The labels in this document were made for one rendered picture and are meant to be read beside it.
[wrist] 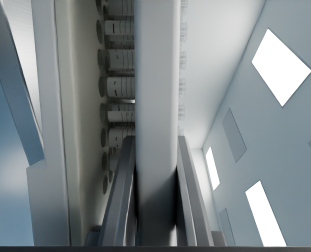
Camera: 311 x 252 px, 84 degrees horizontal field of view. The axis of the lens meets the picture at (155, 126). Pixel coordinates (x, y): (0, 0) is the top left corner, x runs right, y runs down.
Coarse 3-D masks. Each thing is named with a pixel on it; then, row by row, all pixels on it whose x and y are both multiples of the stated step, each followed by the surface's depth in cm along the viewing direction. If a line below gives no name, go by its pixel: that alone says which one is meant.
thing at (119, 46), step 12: (108, 48) 13; (120, 48) 13; (132, 48) 13; (180, 48) 13; (108, 72) 13; (120, 72) 13; (132, 72) 13; (180, 72) 13; (108, 96) 13; (120, 96) 13; (132, 96) 13
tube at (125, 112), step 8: (104, 104) 12; (112, 104) 12; (120, 104) 12; (128, 104) 12; (104, 112) 11; (112, 112) 11; (120, 112) 11; (128, 112) 11; (184, 112) 11; (104, 120) 12; (112, 120) 12; (120, 120) 12; (128, 120) 12
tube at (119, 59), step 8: (104, 56) 11; (112, 56) 11; (120, 56) 11; (128, 56) 11; (184, 56) 11; (104, 64) 11; (112, 64) 11; (120, 64) 11; (128, 64) 11; (184, 64) 11
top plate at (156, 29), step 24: (144, 0) 7; (168, 0) 7; (144, 24) 7; (168, 24) 7; (144, 48) 7; (168, 48) 7; (144, 72) 7; (168, 72) 7; (144, 96) 7; (168, 96) 8; (144, 120) 8; (168, 120) 8; (144, 144) 8; (168, 144) 8; (144, 168) 8; (168, 168) 8; (144, 192) 8; (168, 192) 8; (144, 216) 8; (168, 216) 8; (144, 240) 8; (168, 240) 8
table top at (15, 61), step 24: (0, 0) 20; (24, 0) 24; (0, 24) 21; (24, 24) 24; (0, 48) 22; (24, 48) 24; (0, 72) 23; (24, 72) 24; (24, 96) 24; (24, 120) 26; (24, 144) 28
